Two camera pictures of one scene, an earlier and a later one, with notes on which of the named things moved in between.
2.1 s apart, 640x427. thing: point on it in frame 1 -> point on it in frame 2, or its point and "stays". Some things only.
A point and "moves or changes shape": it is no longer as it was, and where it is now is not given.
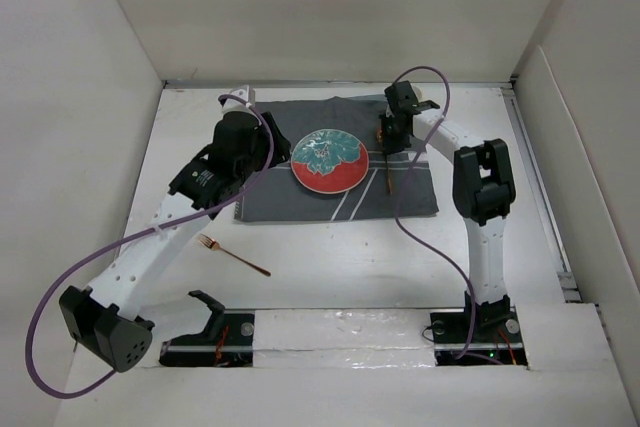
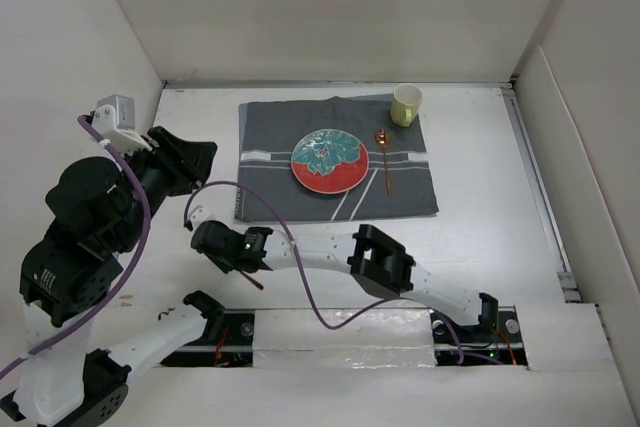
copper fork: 215,245 moves or changes shape
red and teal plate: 329,161 stays
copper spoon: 379,138 stays
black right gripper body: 393,139 -> 225,262
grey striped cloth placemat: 336,168 stays
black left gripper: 280,151 -> 191,160
